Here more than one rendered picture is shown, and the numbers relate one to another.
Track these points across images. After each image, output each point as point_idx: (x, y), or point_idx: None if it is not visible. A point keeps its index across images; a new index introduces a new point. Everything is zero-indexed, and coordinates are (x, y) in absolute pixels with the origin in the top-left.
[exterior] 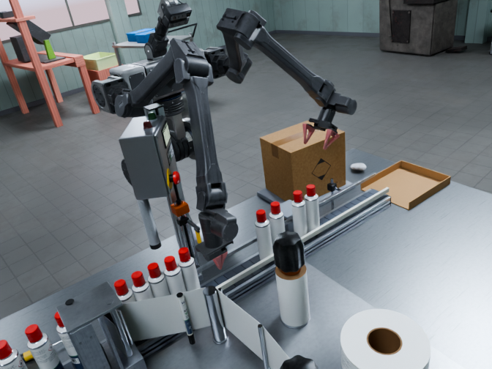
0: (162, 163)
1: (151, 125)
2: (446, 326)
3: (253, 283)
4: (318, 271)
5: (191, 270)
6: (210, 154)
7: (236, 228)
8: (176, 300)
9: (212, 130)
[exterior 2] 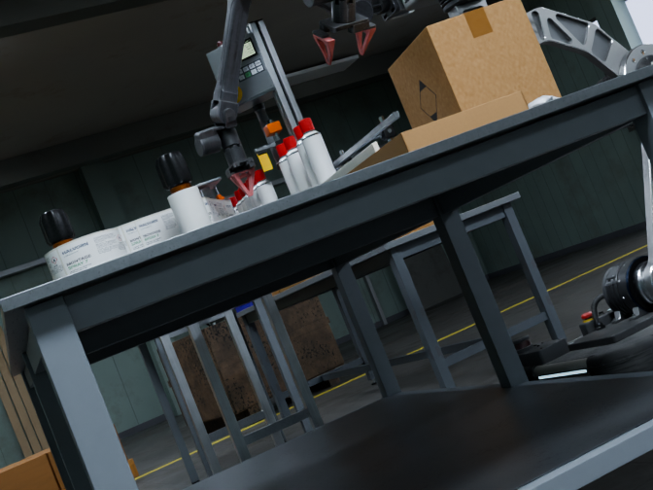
0: (217, 79)
1: (219, 45)
2: None
3: None
4: None
5: (257, 193)
6: (219, 72)
7: (201, 145)
8: (215, 205)
9: (226, 47)
